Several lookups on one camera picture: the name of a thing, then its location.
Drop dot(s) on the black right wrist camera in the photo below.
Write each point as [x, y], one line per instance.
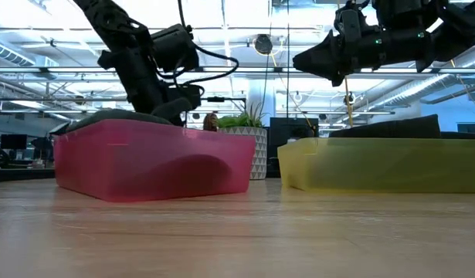
[351, 23]

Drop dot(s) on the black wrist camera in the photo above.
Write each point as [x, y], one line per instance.
[351, 23]
[187, 94]

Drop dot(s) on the pink translucent plastic bin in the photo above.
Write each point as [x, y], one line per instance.
[125, 166]

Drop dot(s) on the black office chair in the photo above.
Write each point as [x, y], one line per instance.
[42, 148]

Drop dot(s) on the long ceiling light strip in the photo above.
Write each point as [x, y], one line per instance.
[48, 70]

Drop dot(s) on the corrugated silver ceiling duct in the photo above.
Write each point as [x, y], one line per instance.
[414, 90]

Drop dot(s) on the black computer monitor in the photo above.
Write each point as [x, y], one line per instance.
[470, 132]
[13, 141]
[293, 131]

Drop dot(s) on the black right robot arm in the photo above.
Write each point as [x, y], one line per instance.
[461, 23]

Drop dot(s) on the white triangle-patterned plant pot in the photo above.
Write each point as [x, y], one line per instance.
[256, 154]

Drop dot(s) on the yellow translucent plastic bin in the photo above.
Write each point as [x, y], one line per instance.
[376, 166]

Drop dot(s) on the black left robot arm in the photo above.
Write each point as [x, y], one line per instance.
[106, 19]

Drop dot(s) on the brown round cactus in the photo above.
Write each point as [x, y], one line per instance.
[211, 123]

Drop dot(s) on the small black hanging reel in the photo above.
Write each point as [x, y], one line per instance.
[349, 99]

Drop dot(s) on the grey ceiling air duct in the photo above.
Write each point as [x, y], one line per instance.
[9, 54]

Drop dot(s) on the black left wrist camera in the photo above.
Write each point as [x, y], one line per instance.
[187, 94]

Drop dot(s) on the black metal stand bar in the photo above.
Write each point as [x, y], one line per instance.
[221, 99]

